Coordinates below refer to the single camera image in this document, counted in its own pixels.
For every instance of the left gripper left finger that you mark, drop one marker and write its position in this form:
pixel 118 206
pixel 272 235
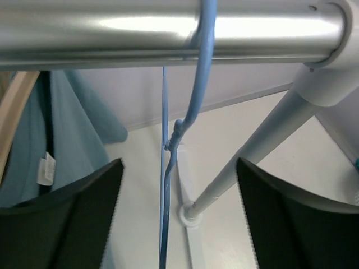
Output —
pixel 66 228

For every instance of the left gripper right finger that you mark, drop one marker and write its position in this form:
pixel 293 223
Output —
pixel 293 228

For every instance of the grey blue t shirt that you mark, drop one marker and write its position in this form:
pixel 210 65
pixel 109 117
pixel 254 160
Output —
pixel 63 117

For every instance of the blue wire hanger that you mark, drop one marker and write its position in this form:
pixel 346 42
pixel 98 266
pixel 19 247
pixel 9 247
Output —
pixel 202 39

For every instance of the beige wooden hanger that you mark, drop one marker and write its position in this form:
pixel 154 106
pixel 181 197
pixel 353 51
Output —
pixel 12 106

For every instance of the metal clothes rack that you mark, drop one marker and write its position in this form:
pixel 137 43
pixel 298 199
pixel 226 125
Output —
pixel 37 37

